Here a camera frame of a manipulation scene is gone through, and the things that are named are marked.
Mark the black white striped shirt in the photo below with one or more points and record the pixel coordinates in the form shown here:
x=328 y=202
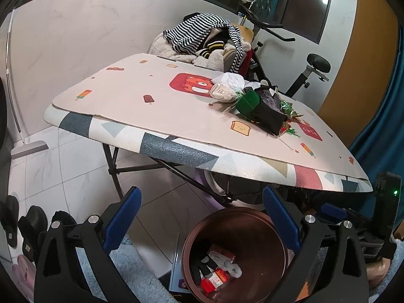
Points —
x=189 y=34

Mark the small clear plastic bag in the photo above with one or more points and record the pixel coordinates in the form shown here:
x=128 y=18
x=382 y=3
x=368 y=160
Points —
x=222 y=93

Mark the green and black cloth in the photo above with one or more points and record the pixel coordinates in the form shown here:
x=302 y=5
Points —
x=271 y=116

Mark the white plastic bag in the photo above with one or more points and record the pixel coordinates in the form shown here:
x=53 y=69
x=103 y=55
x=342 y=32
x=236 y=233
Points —
x=230 y=80

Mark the white fleece blanket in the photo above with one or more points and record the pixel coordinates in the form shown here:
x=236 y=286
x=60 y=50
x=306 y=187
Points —
x=164 y=49

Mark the black dotted glove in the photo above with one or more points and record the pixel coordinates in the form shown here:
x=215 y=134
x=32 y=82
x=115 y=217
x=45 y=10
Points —
x=200 y=271

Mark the green foil wrapper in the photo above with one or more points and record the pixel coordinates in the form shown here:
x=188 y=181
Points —
x=292 y=110

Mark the black folding table frame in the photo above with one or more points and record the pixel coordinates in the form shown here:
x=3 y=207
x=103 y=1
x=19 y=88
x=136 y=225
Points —
x=139 y=169

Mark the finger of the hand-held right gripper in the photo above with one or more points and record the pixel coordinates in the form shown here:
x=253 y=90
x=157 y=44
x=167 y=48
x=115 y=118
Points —
x=331 y=213

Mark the red white box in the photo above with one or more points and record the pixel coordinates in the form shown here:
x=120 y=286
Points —
x=221 y=253

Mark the red garment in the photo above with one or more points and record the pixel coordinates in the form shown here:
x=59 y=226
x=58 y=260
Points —
x=246 y=64

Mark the brown round bin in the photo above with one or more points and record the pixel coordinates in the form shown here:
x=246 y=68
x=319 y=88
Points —
x=252 y=236

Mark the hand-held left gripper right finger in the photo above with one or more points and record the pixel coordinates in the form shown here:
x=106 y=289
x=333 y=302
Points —
x=281 y=219

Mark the black exercise bike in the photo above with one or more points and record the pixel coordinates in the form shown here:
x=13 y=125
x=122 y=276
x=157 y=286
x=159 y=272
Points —
x=303 y=79

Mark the black slipper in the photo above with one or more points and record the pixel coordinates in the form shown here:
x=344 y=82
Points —
x=31 y=230
x=9 y=221

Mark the green fabric item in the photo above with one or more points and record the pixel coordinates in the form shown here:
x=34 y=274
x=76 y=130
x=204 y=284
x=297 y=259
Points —
x=247 y=102

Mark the red green wrapper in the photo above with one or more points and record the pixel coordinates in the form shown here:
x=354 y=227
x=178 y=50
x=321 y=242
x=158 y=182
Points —
x=288 y=130

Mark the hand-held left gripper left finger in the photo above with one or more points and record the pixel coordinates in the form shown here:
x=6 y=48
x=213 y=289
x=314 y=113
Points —
x=121 y=224

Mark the small red box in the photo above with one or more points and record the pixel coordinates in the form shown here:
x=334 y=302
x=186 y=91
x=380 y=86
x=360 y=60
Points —
x=214 y=281

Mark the folding table with patterned cover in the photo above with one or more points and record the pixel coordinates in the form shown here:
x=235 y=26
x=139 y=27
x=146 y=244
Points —
x=142 y=82

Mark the blue curtain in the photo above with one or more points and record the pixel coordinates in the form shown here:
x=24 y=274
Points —
x=378 y=126

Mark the white fluffy item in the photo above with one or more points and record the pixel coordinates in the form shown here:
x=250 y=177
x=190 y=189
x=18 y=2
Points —
x=232 y=269

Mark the pink slipper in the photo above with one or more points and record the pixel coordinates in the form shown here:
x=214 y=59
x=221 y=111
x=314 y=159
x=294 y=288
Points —
x=22 y=273

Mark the person's right hand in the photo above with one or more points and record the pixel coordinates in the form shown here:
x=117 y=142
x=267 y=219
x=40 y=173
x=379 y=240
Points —
x=378 y=271

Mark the black yellow striped garment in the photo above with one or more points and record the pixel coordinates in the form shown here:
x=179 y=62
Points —
x=213 y=49

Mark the small dark framed window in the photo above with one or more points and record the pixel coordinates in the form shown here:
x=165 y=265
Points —
x=299 y=0

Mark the tan chair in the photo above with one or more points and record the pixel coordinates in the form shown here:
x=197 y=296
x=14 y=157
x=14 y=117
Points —
x=246 y=33

